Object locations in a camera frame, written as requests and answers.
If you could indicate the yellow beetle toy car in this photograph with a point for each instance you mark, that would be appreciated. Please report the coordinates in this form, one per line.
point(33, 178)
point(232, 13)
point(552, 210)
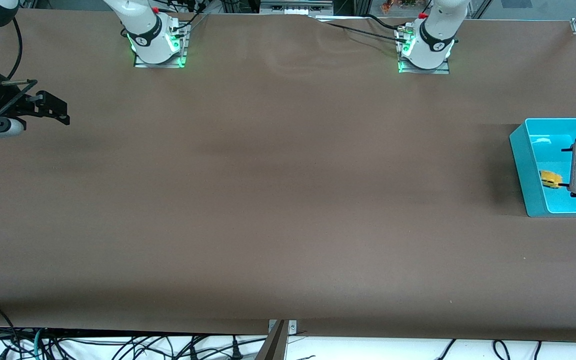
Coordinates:
point(549, 178)

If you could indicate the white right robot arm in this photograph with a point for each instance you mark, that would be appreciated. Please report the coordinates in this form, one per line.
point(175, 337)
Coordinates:
point(150, 35)

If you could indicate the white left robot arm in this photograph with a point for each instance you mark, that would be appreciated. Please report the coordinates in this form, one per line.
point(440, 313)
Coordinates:
point(433, 40)

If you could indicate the teal plastic bin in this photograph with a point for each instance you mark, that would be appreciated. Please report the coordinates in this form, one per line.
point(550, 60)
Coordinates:
point(528, 165)

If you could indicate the colourful background object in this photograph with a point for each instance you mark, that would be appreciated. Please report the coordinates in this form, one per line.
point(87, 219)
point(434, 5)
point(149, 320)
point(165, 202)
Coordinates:
point(398, 5)

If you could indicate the grey metal box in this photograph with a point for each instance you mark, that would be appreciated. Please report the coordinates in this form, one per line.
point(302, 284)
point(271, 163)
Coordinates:
point(295, 6)

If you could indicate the brown angled bar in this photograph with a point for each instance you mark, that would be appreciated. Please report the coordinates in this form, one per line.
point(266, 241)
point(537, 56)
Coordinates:
point(273, 345)

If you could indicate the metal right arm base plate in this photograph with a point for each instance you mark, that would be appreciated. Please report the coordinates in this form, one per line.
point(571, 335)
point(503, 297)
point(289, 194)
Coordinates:
point(160, 64)

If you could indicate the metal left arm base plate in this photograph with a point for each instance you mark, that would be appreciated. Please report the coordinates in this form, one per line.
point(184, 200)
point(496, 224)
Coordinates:
point(423, 71)

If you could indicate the metal table edge bracket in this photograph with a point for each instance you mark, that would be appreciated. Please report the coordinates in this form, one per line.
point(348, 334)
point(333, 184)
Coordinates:
point(292, 327)

